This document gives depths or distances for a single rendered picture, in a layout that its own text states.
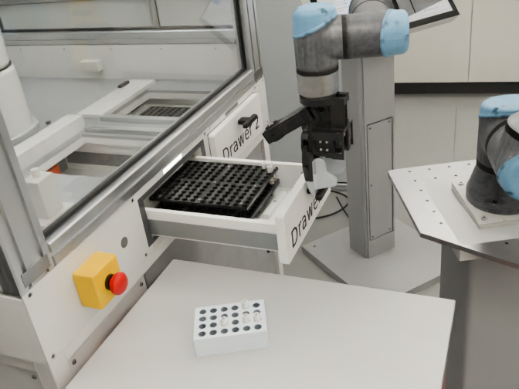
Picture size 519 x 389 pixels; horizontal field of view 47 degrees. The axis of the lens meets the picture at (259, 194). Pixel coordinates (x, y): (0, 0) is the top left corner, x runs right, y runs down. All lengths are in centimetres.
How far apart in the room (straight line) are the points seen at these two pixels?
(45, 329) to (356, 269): 158
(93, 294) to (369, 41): 63
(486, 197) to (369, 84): 90
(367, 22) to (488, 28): 303
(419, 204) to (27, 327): 86
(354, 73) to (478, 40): 201
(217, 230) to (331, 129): 29
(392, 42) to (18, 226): 66
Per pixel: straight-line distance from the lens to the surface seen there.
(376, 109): 219
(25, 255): 97
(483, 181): 134
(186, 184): 127
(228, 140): 149
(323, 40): 103
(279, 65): 284
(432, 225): 133
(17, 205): 95
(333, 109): 108
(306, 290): 115
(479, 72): 411
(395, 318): 109
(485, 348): 153
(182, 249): 140
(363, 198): 231
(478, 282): 140
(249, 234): 113
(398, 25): 103
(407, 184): 149
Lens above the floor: 147
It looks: 29 degrees down
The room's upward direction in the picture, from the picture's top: 7 degrees counter-clockwise
